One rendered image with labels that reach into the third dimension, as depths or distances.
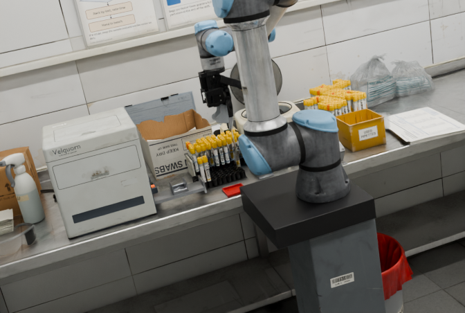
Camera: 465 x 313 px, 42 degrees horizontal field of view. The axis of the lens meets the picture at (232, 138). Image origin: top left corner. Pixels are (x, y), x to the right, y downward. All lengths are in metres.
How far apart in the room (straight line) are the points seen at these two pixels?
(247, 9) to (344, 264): 0.74
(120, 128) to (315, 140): 0.60
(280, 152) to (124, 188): 0.56
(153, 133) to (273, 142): 0.98
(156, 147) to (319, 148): 0.76
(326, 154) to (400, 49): 1.33
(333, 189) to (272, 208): 0.17
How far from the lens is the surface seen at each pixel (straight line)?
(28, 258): 1.92
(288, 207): 1.67
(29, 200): 2.11
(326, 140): 1.61
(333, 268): 1.73
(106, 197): 1.90
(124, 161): 1.87
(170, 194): 1.96
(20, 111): 2.47
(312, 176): 1.65
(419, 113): 2.43
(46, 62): 2.40
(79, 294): 2.75
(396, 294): 2.40
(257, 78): 1.52
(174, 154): 2.21
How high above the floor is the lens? 1.65
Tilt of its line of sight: 18 degrees down
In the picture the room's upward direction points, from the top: 11 degrees counter-clockwise
